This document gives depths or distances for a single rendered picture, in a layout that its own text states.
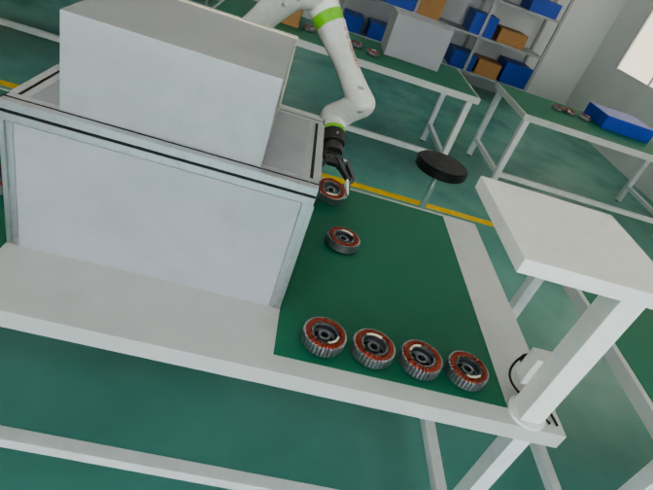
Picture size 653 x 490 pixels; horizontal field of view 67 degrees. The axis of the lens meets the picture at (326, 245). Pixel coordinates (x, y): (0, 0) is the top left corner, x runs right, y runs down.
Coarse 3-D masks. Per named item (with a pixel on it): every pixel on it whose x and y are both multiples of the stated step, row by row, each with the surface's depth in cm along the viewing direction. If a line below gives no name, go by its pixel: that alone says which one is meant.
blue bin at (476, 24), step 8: (472, 8) 711; (472, 16) 701; (480, 16) 692; (464, 24) 726; (472, 24) 698; (480, 24) 698; (488, 24) 698; (496, 24) 698; (472, 32) 704; (488, 32) 704
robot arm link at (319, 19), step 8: (320, 0) 179; (328, 0) 181; (336, 0) 183; (320, 8) 181; (328, 8) 181; (336, 8) 182; (312, 16) 184; (320, 16) 182; (328, 16) 181; (336, 16) 182; (320, 24) 183
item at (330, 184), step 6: (324, 180) 180; (330, 180) 182; (336, 180) 183; (324, 186) 181; (330, 186) 183; (336, 186) 182; (342, 186) 182; (324, 192) 176; (330, 192) 179; (336, 192) 182; (342, 192) 179; (324, 198) 177; (330, 198) 177; (336, 198) 177; (342, 198) 178; (336, 204) 179
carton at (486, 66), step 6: (480, 54) 757; (480, 60) 728; (486, 60) 729; (492, 60) 746; (474, 66) 740; (480, 66) 732; (486, 66) 732; (492, 66) 732; (498, 66) 731; (474, 72) 737; (480, 72) 737; (486, 72) 737; (492, 72) 736; (498, 72) 736; (492, 78) 741
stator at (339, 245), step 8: (328, 232) 160; (336, 232) 162; (344, 232) 164; (352, 232) 163; (328, 240) 158; (336, 240) 157; (344, 240) 160; (352, 240) 162; (360, 240) 162; (336, 248) 157; (344, 248) 157; (352, 248) 157
